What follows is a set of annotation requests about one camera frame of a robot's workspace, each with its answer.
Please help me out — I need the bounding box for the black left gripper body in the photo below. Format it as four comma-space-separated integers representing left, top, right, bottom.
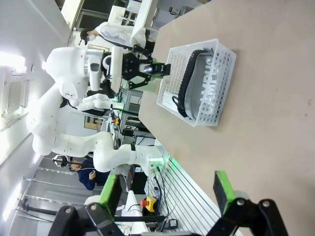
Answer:
122, 52, 141, 82

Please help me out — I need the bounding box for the white perforated plastic basket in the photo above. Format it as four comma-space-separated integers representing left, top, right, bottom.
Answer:
157, 38, 237, 127

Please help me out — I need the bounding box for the white board panel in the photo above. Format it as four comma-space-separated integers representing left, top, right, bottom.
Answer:
129, 0, 155, 43

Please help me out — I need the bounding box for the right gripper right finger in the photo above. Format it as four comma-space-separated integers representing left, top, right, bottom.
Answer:
209, 170, 290, 236

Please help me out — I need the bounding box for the ceiling air conditioner unit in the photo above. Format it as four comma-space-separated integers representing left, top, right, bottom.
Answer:
0, 65, 30, 121

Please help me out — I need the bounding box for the gray pouch with black zipper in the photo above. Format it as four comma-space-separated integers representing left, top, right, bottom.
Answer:
172, 48, 222, 121

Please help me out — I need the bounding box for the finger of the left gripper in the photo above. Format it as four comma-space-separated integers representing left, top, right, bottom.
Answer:
127, 73, 163, 90
132, 45, 166, 66

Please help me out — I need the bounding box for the seated person in dark blue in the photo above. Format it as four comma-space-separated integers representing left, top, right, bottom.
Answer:
53, 154, 110, 191

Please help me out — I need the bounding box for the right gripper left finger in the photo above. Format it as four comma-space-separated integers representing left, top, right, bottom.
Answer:
48, 173, 124, 236

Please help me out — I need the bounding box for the black cable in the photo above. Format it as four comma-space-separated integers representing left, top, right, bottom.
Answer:
151, 167, 172, 222

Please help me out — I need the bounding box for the metal equipment rack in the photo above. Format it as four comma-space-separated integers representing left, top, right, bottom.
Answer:
118, 87, 148, 138

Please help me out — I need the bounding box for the person in light blue sweatshirt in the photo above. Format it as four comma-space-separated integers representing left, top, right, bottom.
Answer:
80, 21, 147, 50

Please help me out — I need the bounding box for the yellow emergency stop button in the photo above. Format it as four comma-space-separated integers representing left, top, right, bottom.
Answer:
140, 196, 158, 212

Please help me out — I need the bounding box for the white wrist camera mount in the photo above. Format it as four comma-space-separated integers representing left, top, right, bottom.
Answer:
110, 46, 124, 86

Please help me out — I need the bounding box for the black rectangular device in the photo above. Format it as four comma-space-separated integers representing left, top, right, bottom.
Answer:
142, 63, 172, 76

